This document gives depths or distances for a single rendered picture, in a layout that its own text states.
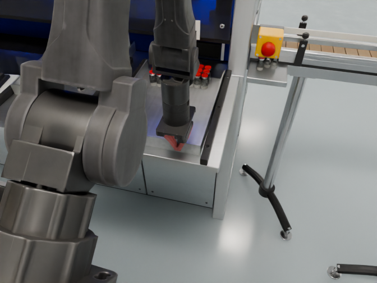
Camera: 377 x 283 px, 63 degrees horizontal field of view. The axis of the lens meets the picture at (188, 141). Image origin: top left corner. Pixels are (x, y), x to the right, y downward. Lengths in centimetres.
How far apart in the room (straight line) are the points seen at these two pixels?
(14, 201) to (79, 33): 14
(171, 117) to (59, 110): 39
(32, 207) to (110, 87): 11
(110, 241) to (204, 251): 47
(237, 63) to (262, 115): 131
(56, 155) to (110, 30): 11
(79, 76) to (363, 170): 199
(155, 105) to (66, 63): 64
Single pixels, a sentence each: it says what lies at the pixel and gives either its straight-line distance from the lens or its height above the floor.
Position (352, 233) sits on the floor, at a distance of 183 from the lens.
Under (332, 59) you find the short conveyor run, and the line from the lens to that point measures 113.
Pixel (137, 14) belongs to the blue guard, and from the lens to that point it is 102.
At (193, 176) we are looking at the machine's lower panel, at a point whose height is 32.
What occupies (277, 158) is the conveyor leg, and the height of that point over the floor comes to 39.
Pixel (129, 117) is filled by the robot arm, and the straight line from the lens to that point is 26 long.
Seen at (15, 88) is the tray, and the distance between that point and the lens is 105.
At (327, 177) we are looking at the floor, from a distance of 201.
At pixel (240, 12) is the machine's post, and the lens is 94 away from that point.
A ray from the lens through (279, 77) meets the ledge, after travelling 105.
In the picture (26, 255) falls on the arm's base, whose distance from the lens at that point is 25.
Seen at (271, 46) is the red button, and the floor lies 101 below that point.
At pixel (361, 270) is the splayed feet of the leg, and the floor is 10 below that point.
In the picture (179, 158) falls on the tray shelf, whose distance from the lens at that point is 74.
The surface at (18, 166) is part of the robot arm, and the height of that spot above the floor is 125.
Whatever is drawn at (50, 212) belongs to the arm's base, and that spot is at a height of 124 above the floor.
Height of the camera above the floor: 143
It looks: 45 degrees down
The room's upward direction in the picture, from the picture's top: straight up
